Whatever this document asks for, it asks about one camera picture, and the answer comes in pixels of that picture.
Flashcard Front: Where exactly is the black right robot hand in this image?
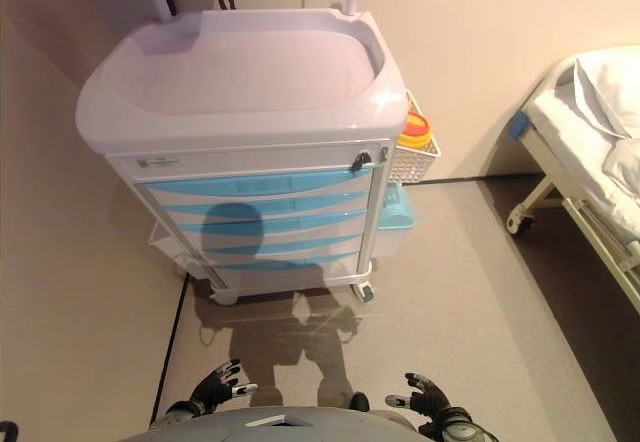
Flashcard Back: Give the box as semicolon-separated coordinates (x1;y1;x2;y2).
384;372;454;426

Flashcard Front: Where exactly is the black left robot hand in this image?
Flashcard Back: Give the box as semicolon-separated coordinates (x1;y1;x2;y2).
192;358;259;416

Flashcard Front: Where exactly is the grey robot torso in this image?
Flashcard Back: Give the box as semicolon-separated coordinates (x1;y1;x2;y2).
149;405;417;442

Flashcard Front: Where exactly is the white translucent side bin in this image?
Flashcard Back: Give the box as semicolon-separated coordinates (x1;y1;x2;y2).
148;220;214;279

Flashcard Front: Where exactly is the white bin with blue lid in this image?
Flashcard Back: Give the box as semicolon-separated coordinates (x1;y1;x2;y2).
374;184;419;258

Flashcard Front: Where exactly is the white bed caster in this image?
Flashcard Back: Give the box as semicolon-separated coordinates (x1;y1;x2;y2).
505;206;536;236

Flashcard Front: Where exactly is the yellow sharps container red lid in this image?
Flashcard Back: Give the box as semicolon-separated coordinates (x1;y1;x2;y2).
397;111;435;152

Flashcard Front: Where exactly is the blue bed tag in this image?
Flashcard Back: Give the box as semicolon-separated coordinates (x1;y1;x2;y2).
508;110;530;139

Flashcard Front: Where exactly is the white folded blanket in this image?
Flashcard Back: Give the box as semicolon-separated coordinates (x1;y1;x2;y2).
602;139;640;203

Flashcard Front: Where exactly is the white medical cart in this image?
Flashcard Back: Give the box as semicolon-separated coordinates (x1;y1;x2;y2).
74;8;409;307

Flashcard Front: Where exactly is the white hospital bed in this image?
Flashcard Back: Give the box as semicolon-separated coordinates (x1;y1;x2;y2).
504;44;640;313

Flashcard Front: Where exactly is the white pillow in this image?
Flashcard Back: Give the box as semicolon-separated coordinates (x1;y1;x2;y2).
573;56;640;138

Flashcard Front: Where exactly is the white wire basket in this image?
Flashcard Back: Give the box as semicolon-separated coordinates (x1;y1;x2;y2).
387;89;444;185

